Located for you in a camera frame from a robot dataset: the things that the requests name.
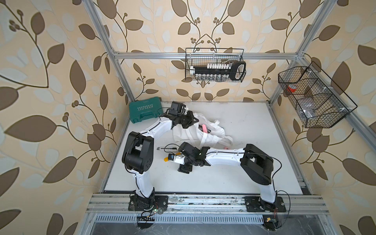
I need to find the white printed tote pouch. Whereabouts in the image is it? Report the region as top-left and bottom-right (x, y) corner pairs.
(172, 113), (233, 148)

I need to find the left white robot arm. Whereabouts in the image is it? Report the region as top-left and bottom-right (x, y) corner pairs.
(121, 108), (199, 199)

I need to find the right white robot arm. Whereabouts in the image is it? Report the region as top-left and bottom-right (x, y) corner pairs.
(168, 142), (277, 204)

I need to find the silver black utility knife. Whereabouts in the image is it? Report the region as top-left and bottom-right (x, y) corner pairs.
(157, 147), (177, 151)

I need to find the green plastic tool case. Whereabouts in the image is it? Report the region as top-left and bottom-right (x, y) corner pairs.
(129, 97), (163, 123)

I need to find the black socket bit holder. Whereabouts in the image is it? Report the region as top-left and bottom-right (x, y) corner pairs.
(188, 61), (246, 82)

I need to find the red item in basket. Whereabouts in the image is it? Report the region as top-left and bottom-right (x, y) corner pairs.
(287, 84), (298, 94)

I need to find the clear plastic bag in basket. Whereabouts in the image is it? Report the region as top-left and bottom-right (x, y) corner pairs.
(297, 98), (320, 118)

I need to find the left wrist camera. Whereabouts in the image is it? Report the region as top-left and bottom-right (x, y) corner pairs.
(168, 101), (188, 116)

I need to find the back black wire basket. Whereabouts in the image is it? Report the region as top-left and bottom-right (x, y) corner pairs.
(185, 48), (246, 83)

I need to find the black wire basket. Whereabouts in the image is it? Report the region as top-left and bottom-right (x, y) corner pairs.
(278, 61), (358, 128)
(185, 48), (246, 83)

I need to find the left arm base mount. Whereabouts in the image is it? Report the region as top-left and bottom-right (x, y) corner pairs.
(128, 194), (168, 213)

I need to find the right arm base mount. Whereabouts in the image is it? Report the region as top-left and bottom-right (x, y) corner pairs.
(244, 196), (287, 212)

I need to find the aluminium front rail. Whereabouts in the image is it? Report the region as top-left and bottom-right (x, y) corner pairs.
(86, 193), (329, 215)

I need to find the right black wire basket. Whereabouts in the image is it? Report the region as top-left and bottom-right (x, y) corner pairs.
(278, 61), (358, 128)

